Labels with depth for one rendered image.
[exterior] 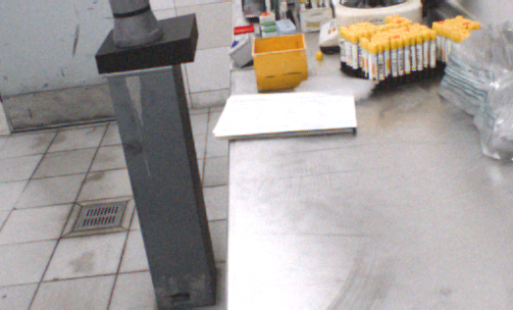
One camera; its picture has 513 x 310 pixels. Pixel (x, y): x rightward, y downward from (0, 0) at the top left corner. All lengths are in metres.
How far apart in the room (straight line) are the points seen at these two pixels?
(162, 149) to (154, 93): 0.19
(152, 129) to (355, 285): 1.20
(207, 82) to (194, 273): 1.85
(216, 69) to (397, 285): 3.06
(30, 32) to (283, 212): 2.98
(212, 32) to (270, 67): 2.23
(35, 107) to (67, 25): 0.55
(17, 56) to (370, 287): 3.29
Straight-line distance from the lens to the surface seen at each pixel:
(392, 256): 1.04
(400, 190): 1.20
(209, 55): 3.91
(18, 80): 4.10
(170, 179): 2.14
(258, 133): 1.43
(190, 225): 2.22
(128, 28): 2.01
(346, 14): 1.86
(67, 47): 3.95
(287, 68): 1.66
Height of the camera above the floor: 1.48
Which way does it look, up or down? 23 degrees down
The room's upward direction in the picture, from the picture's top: 8 degrees counter-clockwise
